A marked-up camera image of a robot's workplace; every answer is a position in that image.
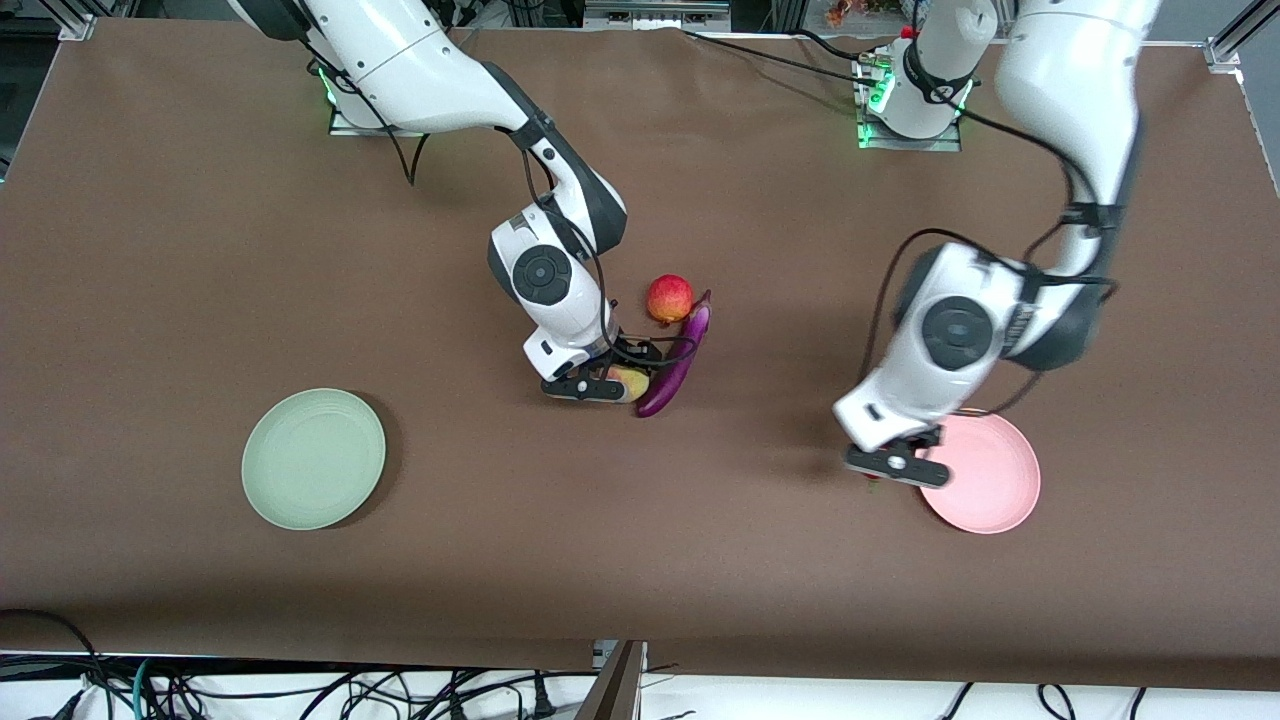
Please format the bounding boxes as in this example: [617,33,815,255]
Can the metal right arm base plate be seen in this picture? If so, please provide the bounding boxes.
[328,100,433,138]

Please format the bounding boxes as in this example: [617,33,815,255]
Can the black plug cable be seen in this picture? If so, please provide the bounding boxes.
[420,668,561,720]

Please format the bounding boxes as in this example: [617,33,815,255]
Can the long black table cable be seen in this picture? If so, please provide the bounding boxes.
[680,28,881,86]

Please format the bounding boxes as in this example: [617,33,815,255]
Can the purple eggplant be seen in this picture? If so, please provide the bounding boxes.
[635,290,713,419]

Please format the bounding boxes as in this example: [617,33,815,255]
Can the short black table cable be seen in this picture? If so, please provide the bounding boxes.
[795,28,869,63]

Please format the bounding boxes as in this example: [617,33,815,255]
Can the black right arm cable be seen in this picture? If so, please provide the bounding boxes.
[300,30,701,373]

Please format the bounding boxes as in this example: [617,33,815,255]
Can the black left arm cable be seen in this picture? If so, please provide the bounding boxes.
[865,100,1119,416]

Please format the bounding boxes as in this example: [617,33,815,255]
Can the grey equipment box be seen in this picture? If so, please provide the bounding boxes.
[585,0,731,31]

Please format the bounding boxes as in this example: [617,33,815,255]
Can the aluminium profile post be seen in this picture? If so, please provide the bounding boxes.
[575,640,649,720]

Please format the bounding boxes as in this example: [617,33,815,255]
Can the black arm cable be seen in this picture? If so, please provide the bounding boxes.
[865,100,1119,416]
[300,30,701,373]

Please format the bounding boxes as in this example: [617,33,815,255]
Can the red apple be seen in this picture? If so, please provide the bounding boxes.
[646,274,695,327]

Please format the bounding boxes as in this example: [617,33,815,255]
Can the black looped floor cable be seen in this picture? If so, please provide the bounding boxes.
[0,608,106,720]

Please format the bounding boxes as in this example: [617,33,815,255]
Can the light green plate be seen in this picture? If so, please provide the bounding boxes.
[241,388,387,531]

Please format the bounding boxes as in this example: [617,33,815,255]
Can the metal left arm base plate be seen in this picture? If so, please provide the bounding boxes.
[857,110,963,153]

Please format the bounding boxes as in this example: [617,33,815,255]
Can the brown table cover sheet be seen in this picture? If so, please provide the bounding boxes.
[0,18,1280,691]

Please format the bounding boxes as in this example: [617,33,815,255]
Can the pink plate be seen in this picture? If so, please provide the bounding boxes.
[918,412,1042,535]

